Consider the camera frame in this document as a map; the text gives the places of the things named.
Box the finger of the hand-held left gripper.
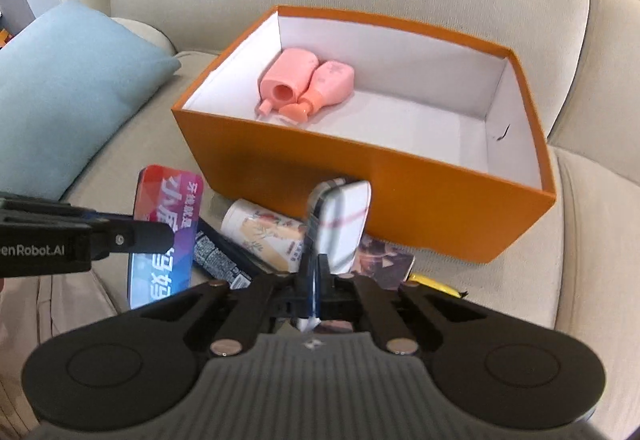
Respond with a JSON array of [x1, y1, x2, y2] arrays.
[[91, 213, 177, 255]]

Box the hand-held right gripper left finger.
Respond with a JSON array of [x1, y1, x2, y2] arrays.
[[134, 254, 322, 358]]

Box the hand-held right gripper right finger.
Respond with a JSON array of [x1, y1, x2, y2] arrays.
[[319, 254, 497, 357]]

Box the red and blue toothpaste box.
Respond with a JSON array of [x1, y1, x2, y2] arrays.
[[127, 163, 205, 311]]

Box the white plaid case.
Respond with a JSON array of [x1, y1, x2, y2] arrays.
[[299, 177, 372, 332]]

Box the white floral bottle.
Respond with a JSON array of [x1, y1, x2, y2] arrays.
[[209, 193, 307, 269]]

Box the orange cardboard box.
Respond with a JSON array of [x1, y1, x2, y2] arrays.
[[171, 5, 557, 265]]

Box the brown photo packet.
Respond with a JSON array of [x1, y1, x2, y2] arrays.
[[350, 234, 416, 292]]

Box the black tube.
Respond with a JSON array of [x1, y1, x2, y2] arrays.
[[192, 217, 272, 292]]

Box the yellow flat item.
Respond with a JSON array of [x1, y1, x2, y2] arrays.
[[407, 273, 467, 299]]

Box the light blue cushion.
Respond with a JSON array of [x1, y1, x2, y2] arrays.
[[0, 0, 182, 202]]

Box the small pink bottle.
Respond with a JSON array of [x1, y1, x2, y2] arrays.
[[279, 60, 357, 124]]

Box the large pink bottle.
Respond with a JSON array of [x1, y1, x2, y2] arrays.
[[257, 49, 319, 117]]

